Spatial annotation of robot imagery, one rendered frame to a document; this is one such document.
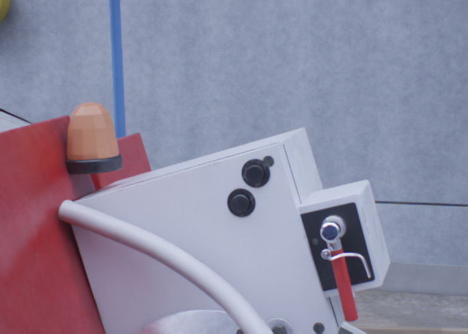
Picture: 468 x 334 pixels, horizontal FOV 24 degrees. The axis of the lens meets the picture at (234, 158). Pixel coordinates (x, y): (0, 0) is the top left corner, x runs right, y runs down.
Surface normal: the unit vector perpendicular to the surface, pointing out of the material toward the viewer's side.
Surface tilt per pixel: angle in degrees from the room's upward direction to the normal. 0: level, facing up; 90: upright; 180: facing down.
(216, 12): 90
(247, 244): 90
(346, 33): 90
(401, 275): 90
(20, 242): 70
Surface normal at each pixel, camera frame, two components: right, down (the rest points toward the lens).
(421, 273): -0.23, 0.14
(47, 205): 0.92, -0.30
